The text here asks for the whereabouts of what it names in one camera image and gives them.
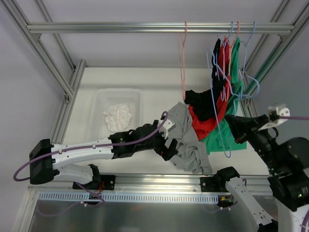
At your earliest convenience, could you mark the black tank top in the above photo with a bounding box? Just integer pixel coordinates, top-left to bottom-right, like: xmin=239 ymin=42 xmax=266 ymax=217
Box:
xmin=184 ymin=39 xmax=226 ymax=121

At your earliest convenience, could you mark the white slotted cable duct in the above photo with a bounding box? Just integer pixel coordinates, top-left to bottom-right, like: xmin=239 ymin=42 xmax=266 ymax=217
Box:
xmin=38 ymin=191 xmax=219 ymax=204

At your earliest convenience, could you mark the green tank top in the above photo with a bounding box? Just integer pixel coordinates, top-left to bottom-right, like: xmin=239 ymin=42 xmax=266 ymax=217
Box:
xmin=202 ymin=37 xmax=247 ymax=154

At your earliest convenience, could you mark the blue hanger with black top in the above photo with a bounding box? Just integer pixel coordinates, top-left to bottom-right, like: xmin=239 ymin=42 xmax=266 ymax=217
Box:
xmin=211 ymin=22 xmax=234 ymax=102

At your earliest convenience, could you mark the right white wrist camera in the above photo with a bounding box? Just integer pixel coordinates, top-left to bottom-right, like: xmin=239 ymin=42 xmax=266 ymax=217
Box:
xmin=259 ymin=103 xmax=290 ymax=131

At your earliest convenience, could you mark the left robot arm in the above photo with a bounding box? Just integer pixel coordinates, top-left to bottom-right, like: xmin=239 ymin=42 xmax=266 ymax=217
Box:
xmin=29 ymin=120 xmax=178 ymax=189

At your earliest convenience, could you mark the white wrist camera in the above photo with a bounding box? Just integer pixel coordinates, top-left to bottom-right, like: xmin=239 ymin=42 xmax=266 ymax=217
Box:
xmin=158 ymin=119 xmax=176 ymax=140
xmin=259 ymin=103 xmax=290 ymax=131

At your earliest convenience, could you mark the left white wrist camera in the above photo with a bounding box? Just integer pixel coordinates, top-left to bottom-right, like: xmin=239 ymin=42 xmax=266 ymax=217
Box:
xmin=158 ymin=119 xmax=176 ymax=140

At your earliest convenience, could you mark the white plastic basket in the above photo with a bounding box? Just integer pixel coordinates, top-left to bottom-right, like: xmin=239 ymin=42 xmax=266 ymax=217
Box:
xmin=88 ymin=88 xmax=142 ymax=141

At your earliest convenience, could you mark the white tank top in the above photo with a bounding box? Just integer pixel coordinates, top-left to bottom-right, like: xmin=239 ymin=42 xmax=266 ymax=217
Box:
xmin=103 ymin=104 xmax=132 ymax=132

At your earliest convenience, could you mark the pink wire hanger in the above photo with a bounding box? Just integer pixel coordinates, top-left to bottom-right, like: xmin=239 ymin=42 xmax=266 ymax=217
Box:
xmin=178 ymin=21 xmax=188 ymax=101

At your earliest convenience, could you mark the aluminium hanging rail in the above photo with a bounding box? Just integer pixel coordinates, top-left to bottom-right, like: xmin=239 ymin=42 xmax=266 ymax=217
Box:
xmin=27 ymin=22 xmax=295 ymax=35

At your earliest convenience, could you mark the pink hanger with green top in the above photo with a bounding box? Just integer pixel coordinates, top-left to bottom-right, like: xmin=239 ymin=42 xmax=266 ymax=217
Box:
xmin=226 ymin=21 xmax=242 ymax=78

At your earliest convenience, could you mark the empty blue wire hanger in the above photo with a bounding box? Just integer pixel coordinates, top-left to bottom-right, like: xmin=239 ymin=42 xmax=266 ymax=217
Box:
xmin=239 ymin=21 xmax=256 ymax=101

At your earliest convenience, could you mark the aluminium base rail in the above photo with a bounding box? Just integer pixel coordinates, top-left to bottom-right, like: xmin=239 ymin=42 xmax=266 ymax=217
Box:
xmin=28 ymin=174 xmax=272 ymax=195

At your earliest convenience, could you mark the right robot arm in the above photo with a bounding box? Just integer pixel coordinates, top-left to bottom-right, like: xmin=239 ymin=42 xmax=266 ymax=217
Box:
xmin=213 ymin=115 xmax=309 ymax=232

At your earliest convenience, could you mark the grey tank top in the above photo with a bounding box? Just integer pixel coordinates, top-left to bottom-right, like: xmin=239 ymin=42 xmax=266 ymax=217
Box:
xmin=166 ymin=102 xmax=213 ymax=175

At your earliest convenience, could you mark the red tank top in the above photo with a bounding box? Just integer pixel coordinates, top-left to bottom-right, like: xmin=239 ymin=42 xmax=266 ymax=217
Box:
xmin=188 ymin=36 xmax=234 ymax=141

